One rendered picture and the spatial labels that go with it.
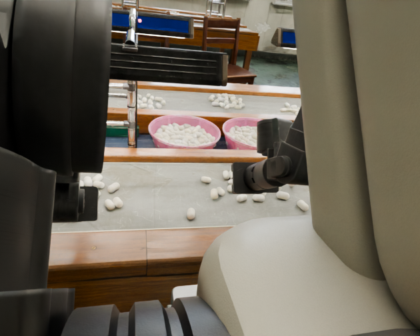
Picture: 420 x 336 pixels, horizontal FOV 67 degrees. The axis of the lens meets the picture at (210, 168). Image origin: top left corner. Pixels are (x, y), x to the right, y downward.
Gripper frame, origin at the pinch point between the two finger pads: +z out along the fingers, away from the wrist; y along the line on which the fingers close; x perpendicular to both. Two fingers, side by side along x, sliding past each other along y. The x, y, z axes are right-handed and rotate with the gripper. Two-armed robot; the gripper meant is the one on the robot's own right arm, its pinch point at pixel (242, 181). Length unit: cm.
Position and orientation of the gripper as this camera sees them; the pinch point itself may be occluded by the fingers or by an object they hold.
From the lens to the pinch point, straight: 77.1
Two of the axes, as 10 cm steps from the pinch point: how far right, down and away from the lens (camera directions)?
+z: -2.3, 1.4, 9.6
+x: 0.2, 9.9, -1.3
